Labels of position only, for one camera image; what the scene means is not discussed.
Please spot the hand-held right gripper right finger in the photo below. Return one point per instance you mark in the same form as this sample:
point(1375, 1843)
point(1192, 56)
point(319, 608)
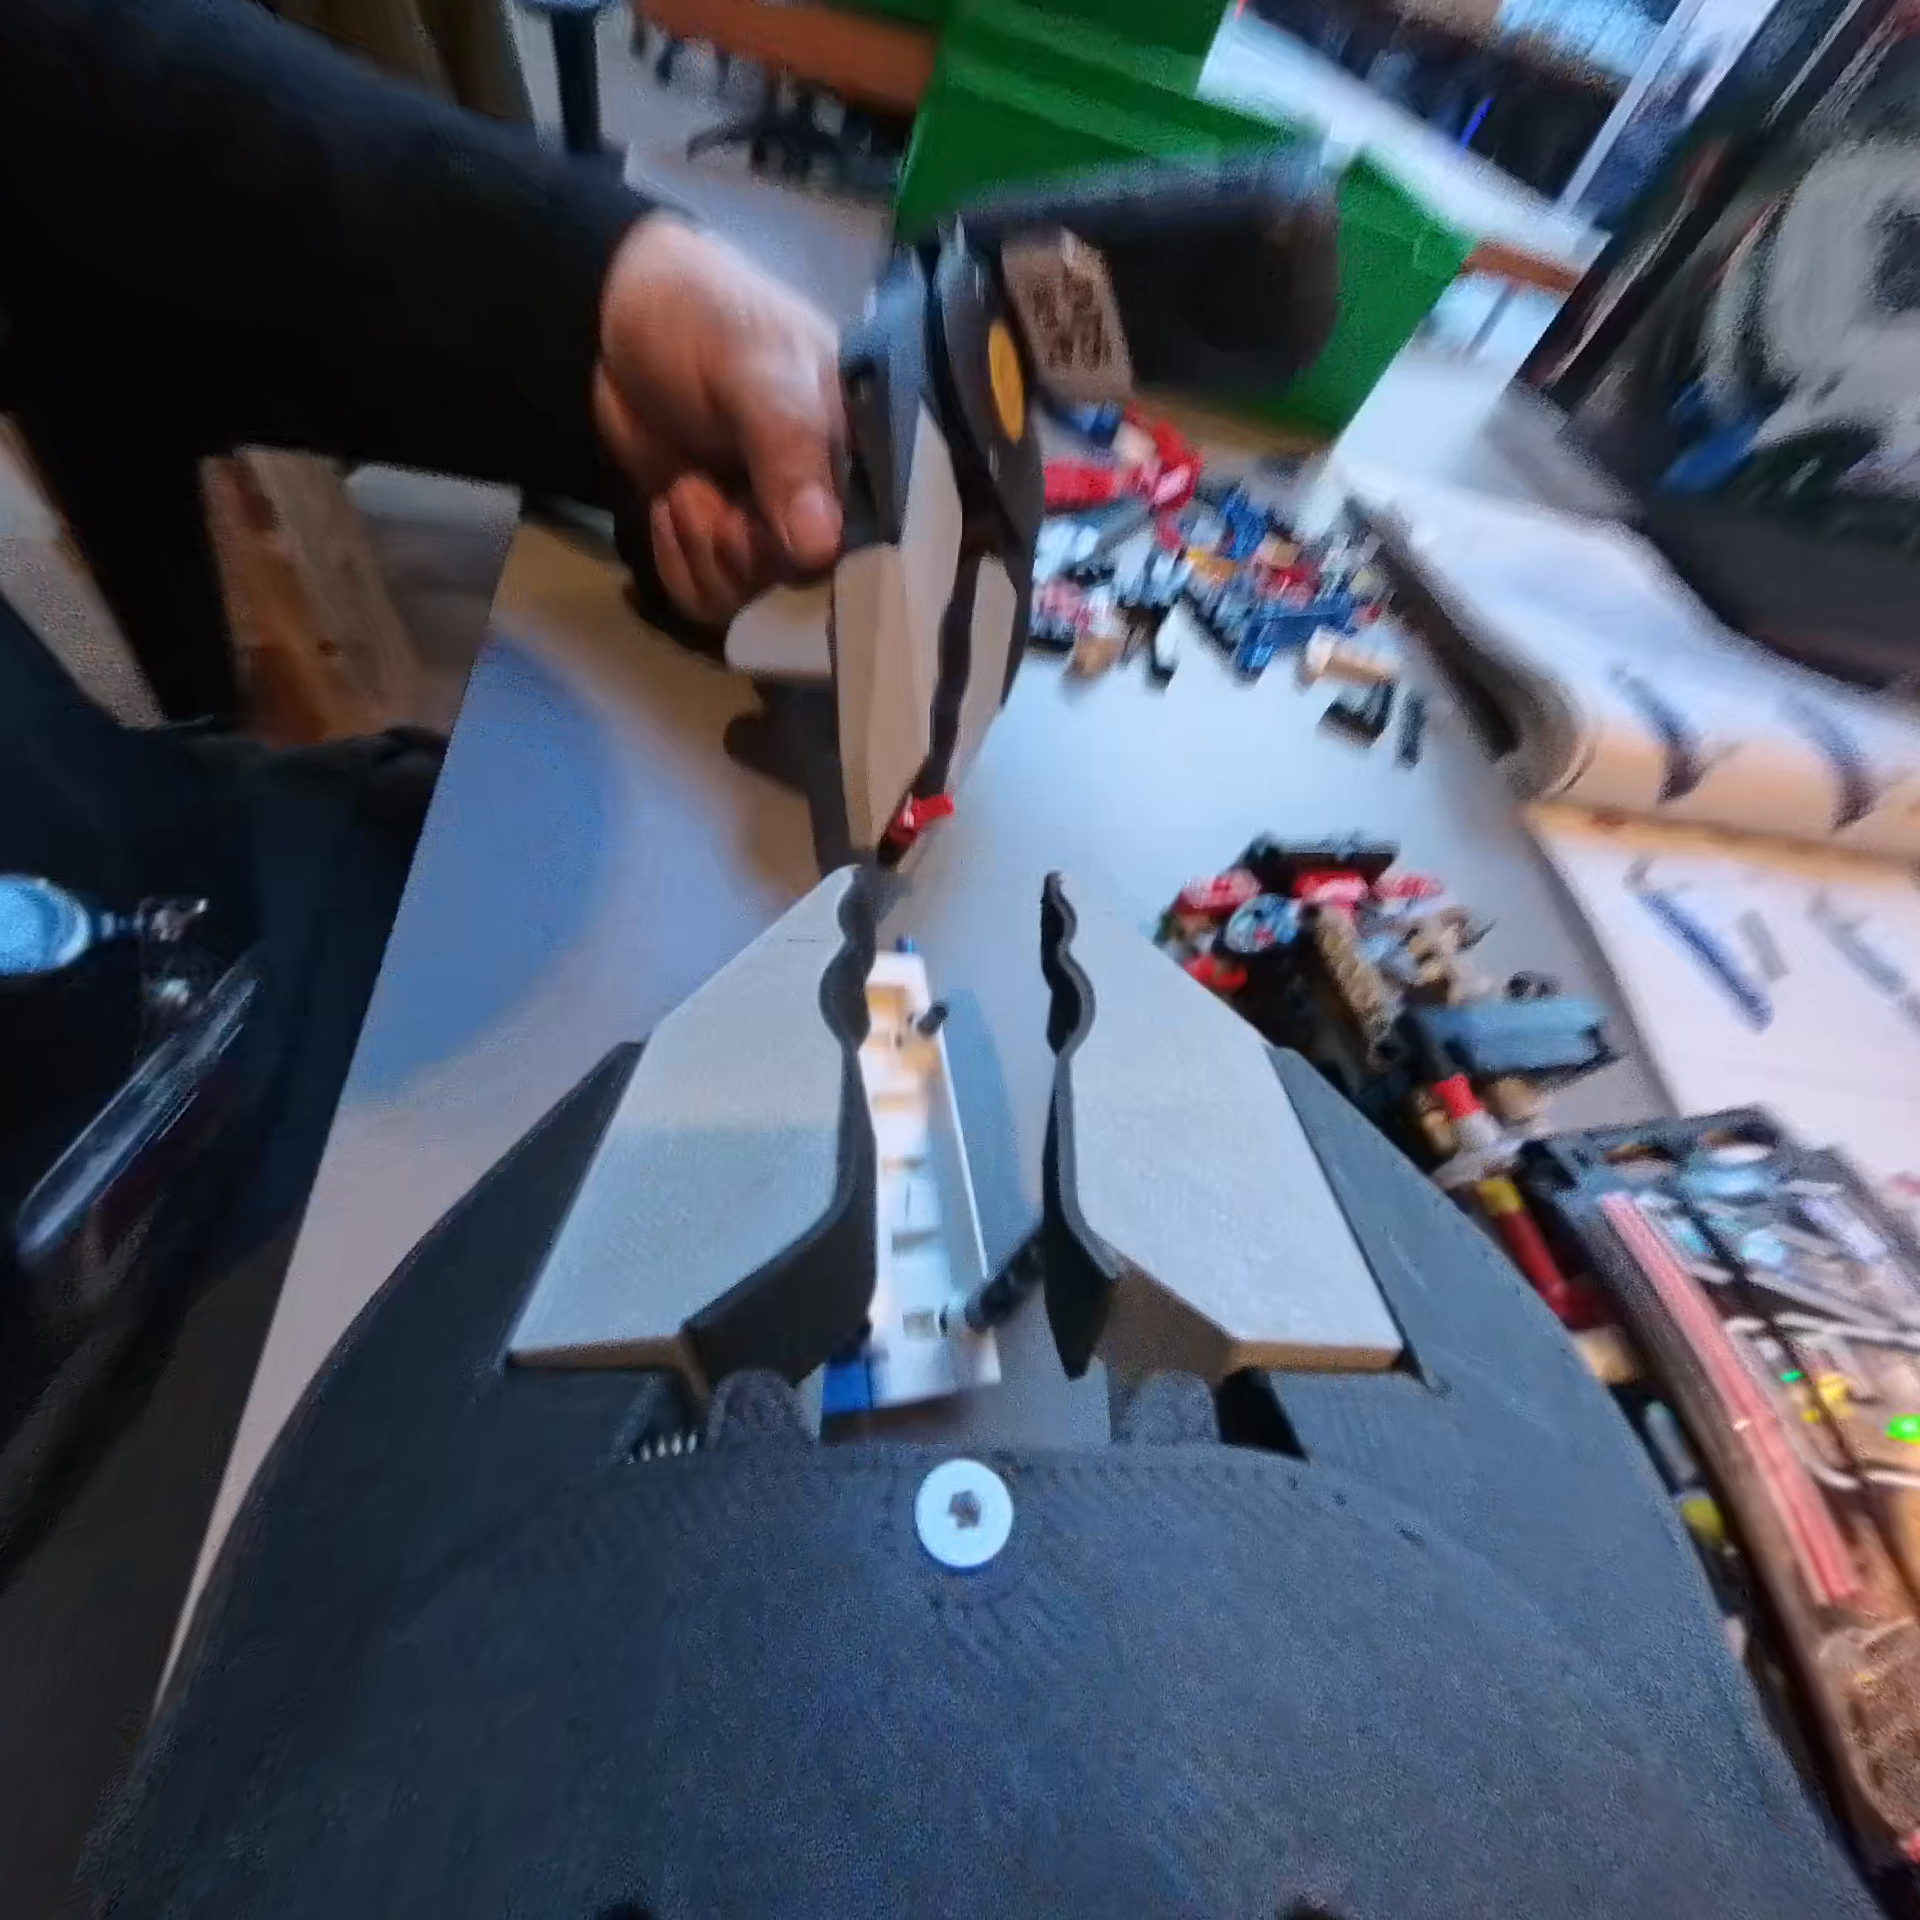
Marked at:
point(1216, 1185)

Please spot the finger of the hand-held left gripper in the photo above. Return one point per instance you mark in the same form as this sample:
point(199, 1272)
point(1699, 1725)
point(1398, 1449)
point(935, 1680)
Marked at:
point(894, 676)
point(998, 616)

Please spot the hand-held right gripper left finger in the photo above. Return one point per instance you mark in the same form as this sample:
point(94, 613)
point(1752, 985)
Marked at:
point(705, 1185)

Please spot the red brick connector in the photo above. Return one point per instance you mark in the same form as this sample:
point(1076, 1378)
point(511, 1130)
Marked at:
point(914, 820)

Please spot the blue white brick assembly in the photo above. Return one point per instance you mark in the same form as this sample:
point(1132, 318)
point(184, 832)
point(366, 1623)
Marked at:
point(915, 1140)

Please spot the person's left forearm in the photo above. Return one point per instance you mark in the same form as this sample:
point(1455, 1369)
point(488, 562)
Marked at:
point(302, 223)

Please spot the grey desk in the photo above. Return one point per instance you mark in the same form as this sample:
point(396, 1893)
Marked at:
point(571, 842)

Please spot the person's left hand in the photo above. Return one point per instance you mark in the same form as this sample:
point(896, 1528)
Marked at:
point(705, 389)

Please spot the green storage bin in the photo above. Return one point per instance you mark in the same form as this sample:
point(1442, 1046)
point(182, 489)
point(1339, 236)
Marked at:
point(1081, 90)

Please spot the pile of loose brick pieces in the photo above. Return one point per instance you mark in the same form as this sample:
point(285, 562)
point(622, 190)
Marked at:
point(1245, 585)

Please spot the toy brick car model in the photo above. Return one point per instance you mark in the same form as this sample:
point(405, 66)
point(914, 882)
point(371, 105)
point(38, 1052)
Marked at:
point(1349, 960)

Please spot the red badge in clear holder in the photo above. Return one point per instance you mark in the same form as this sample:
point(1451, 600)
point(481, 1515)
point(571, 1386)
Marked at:
point(136, 1109)

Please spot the person's legs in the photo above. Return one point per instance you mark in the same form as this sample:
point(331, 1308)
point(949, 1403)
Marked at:
point(224, 842)

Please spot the printed toy box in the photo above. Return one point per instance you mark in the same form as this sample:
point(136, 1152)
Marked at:
point(1802, 302)

